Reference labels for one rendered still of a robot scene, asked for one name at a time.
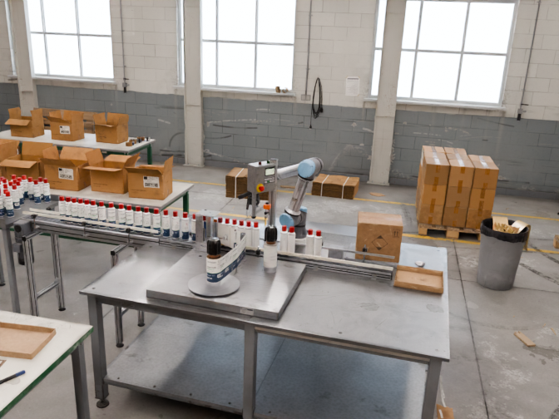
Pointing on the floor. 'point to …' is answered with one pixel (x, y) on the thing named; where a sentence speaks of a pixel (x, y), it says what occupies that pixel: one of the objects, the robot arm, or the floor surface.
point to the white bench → (46, 362)
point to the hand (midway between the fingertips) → (249, 214)
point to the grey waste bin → (497, 263)
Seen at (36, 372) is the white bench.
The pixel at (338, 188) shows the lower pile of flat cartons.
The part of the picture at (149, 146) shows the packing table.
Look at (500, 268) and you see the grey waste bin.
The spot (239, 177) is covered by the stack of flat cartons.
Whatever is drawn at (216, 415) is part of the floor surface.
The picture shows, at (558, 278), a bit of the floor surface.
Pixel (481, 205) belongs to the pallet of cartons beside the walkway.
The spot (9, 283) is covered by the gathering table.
